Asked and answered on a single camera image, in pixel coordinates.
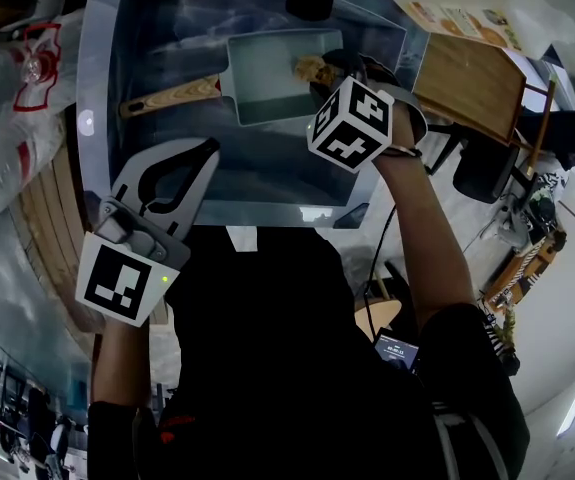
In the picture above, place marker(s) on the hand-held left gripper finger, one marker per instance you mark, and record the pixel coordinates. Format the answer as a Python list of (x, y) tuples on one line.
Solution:
[(199, 193), (134, 168)]

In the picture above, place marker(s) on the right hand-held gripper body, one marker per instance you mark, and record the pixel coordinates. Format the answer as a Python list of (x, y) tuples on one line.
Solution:
[(352, 123)]

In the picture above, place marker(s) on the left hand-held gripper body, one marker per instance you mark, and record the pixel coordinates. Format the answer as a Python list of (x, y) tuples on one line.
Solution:
[(117, 278)]

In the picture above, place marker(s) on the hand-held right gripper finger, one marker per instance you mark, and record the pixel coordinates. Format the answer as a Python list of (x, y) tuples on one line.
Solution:
[(321, 98), (352, 63)]

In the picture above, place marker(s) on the beige scrubbing sponge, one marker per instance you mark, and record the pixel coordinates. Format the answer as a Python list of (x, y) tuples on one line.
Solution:
[(314, 68)]

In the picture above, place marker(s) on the person's right forearm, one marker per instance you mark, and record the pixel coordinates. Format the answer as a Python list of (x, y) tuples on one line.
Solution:
[(427, 248)]

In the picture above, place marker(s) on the person's left forearm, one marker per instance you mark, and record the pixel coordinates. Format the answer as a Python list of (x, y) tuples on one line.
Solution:
[(122, 368)]

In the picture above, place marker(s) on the black white wristband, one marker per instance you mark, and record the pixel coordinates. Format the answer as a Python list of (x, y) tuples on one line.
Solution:
[(402, 152)]

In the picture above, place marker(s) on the stainless steel sink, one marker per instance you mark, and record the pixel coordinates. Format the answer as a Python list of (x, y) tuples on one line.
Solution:
[(267, 168)]

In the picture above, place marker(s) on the slatted wooden board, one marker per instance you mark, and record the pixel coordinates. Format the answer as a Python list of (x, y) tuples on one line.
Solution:
[(52, 228)]

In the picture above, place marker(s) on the wooden drainboard table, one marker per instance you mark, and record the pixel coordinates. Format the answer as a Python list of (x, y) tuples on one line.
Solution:
[(467, 88)]

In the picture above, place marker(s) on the white detergent bottle orange label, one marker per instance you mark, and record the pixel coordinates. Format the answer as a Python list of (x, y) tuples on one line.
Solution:
[(467, 3)]

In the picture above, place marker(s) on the black office chair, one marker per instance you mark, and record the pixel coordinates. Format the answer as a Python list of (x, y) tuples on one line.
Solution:
[(482, 173)]

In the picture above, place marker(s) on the person's black shirt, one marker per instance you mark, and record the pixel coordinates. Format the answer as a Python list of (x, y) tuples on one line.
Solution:
[(292, 368)]

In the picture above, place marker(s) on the round wooden stool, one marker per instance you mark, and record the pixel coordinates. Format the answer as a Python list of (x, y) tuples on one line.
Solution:
[(379, 318)]

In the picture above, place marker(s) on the black patterned helmet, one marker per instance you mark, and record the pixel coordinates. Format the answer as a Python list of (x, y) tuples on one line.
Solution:
[(547, 203)]

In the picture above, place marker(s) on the black phone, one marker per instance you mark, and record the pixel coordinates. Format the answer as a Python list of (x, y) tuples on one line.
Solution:
[(397, 353)]

